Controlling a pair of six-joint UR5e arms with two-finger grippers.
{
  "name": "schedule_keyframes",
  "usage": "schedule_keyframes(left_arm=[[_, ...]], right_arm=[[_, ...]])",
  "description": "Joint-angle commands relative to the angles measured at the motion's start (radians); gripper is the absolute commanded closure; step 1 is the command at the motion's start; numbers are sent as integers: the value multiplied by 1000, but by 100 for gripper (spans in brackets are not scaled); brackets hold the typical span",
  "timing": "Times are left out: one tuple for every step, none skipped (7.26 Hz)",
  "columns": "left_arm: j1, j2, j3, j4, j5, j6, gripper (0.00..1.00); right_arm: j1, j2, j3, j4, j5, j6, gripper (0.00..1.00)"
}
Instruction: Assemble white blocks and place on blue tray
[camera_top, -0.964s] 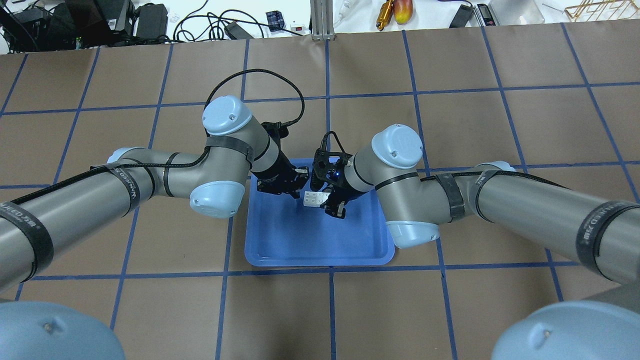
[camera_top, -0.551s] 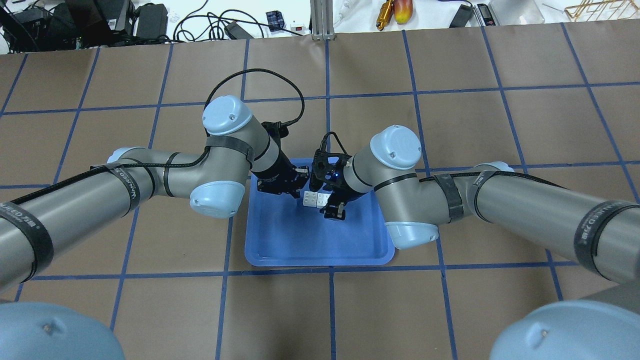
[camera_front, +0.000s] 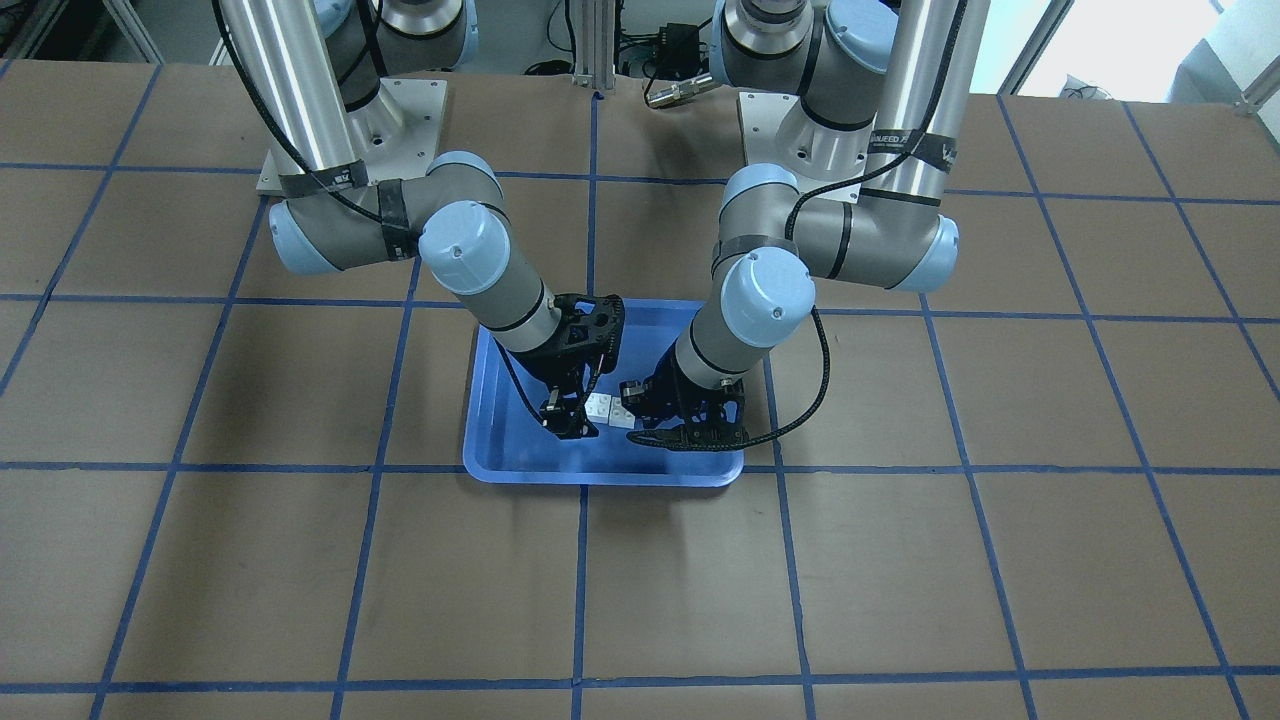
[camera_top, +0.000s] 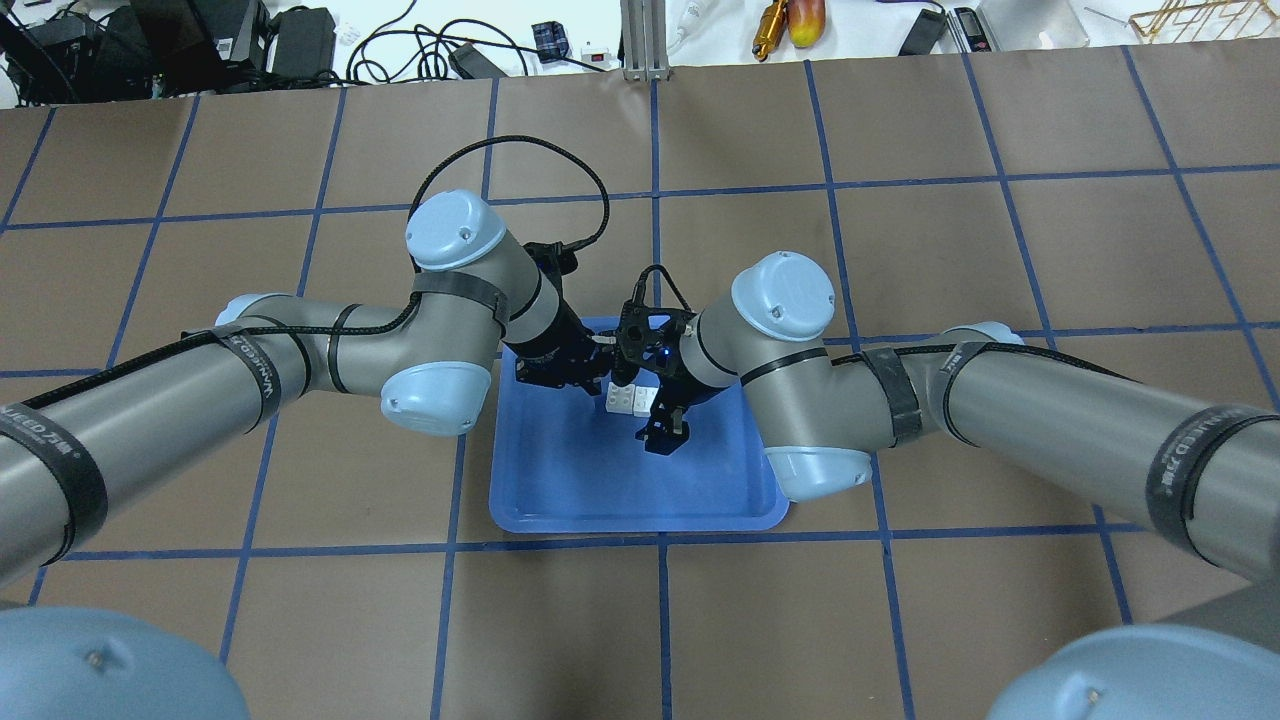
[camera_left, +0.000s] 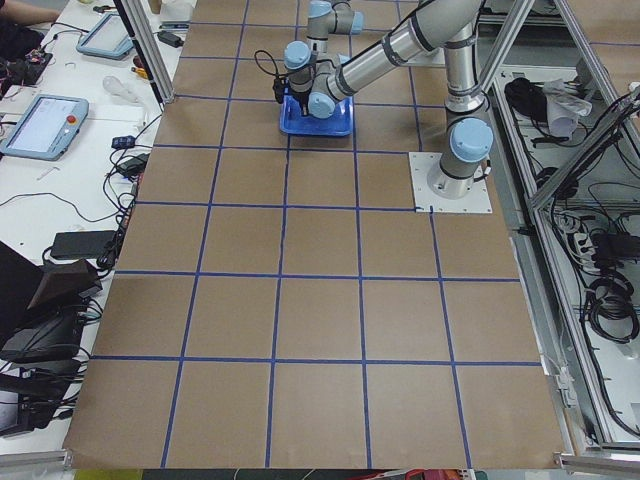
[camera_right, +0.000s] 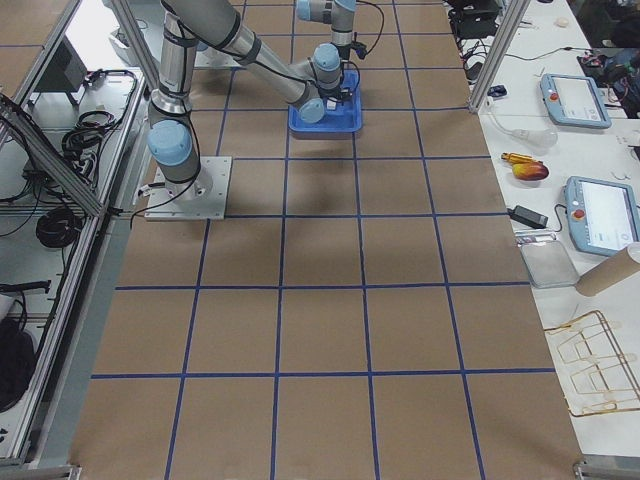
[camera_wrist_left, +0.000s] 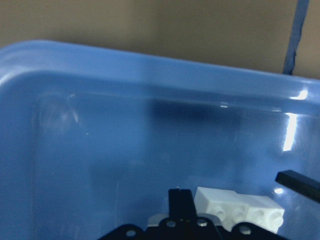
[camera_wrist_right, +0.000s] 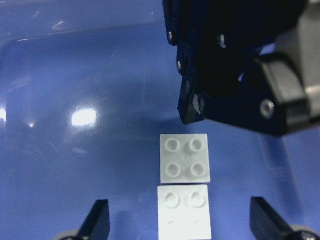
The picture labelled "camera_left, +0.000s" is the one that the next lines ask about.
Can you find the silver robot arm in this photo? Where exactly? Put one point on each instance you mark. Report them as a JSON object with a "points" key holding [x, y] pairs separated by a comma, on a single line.
{"points": [[315, 87], [325, 18]]}

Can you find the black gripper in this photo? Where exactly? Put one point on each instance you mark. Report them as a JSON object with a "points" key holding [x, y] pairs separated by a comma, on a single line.
{"points": [[300, 95]]}

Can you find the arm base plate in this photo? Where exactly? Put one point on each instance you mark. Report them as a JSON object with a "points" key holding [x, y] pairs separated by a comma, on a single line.
{"points": [[435, 192]]}

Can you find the blue plastic tray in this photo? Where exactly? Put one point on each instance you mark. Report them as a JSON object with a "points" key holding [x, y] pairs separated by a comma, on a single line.
{"points": [[339, 124]]}

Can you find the teach pendant tablet near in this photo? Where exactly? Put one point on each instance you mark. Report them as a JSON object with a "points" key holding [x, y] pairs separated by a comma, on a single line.
{"points": [[47, 129]]}

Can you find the teach pendant tablet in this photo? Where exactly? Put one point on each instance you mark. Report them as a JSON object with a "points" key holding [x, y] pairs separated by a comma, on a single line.
{"points": [[107, 39], [47, 129]]}

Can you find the teach pendant tablet far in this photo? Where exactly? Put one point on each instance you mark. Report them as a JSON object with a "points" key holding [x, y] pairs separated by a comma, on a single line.
{"points": [[107, 39]]}

